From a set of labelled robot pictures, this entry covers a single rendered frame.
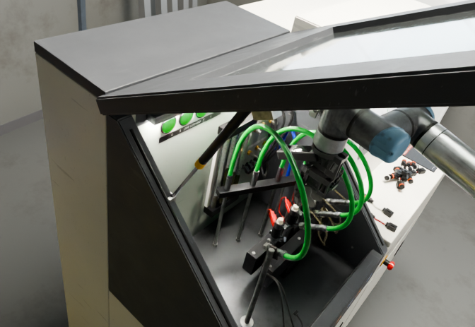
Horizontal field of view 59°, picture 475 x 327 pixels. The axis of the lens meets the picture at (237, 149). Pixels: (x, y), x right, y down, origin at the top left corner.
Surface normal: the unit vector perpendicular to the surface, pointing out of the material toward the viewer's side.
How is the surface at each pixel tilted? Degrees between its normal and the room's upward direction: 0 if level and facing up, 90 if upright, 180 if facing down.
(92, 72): 0
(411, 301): 0
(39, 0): 90
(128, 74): 0
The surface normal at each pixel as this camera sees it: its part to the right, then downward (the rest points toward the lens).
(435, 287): 0.18, -0.78
